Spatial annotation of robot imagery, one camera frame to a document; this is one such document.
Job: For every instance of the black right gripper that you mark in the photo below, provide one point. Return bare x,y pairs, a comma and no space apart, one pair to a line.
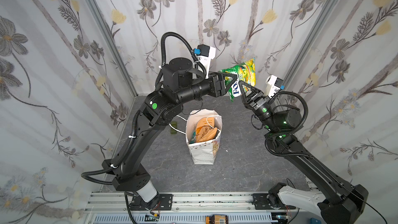
253,100

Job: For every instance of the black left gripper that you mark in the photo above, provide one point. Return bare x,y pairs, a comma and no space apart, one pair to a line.
217,84

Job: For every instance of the green Fox's candy bag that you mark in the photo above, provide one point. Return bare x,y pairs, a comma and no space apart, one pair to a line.
245,72

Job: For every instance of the orange snack bag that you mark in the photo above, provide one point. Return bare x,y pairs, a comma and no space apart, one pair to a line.
205,130

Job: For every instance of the white patterned paper bag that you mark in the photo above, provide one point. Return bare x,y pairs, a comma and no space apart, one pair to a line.
202,153

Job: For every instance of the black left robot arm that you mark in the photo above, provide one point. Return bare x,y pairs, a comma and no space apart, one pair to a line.
179,81

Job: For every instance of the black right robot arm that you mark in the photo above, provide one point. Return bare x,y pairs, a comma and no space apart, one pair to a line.
339,202

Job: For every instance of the orange black device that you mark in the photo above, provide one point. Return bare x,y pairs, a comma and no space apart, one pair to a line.
217,219

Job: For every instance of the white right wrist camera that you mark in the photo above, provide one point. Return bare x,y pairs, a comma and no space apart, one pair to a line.
273,85

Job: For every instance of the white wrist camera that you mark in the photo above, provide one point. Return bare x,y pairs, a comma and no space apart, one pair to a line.
205,56
273,85

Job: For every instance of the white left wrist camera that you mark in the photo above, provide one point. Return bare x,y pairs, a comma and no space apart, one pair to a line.
205,56

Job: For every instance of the blue object at rail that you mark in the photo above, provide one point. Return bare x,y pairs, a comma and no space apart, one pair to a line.
314,221

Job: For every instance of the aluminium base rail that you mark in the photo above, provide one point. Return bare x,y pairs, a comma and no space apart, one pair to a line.
193,208

